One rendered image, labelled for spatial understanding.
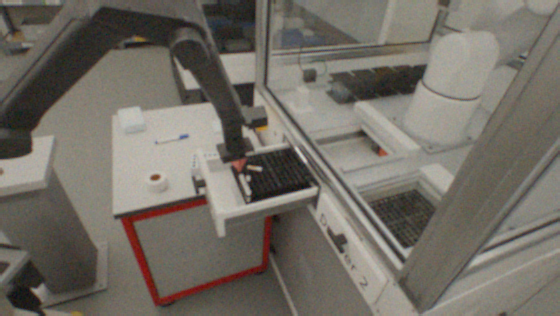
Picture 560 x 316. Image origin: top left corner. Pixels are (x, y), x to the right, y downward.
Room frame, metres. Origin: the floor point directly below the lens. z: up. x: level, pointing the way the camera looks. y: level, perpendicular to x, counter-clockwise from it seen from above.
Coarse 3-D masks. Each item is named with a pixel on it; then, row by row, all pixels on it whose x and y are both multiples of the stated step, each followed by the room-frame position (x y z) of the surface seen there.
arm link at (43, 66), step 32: (96, 0) 0.33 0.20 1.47; (128, 0) 0.35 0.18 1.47; (160, 0) 0.38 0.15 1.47; (192, 0) 0.41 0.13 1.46; (64, 32) 0.35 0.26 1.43; (96, 32) 0.35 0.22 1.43; (128, 32) 0.35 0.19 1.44; (160, 32) 0.37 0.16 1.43; (32, 64) 0.36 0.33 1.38; (64, 64) 0.36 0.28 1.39; (0, 96) 0.38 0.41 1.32; (32, 96) 0.37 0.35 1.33; (0, 128) 0.37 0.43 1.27; (32, 128) 0.39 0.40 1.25; (0, 160) 0.38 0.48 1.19
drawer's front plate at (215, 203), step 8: (200, 152) 0.76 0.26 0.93; (200, 160) 0.72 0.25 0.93; (200, 168) 0.73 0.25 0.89; (200, 176) 0.76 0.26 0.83; (208, 176) 0.65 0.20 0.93; (208, 184) 0.62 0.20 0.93; (208, 192) 0.61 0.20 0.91; (216, 200) 0.56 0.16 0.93; (216, 208) 0.54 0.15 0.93; (216, 216) 0.53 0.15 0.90; (216, 224) 0.54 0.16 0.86; (224, 232) 0.53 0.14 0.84
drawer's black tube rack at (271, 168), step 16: (256, 160) 0.78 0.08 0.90; (272, 160) 0.79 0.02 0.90; (288, 160) 0.80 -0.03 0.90; (256, 176) 0.70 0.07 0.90; (272, 176) 0.71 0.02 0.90; (288, 176) 0.72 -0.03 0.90; (304, 176) 0.72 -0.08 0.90; (256, 192) 0.64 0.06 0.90; (272, 192) 0.67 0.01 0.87; (288, 192) 0.68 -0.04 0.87
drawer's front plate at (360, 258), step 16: (320, 208) 0.61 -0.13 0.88; (336, 208) 0.57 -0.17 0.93; (320, 224) 0.60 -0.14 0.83; (336, 224) 0.54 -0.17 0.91; (352, 240) 0.48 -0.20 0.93; (352, 256) 0.46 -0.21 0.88; (368, 256) 0.43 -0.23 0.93; (352, 272) 0.44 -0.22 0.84; (368, 272) 0.40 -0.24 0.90; (368, 288) 0.39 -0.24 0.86
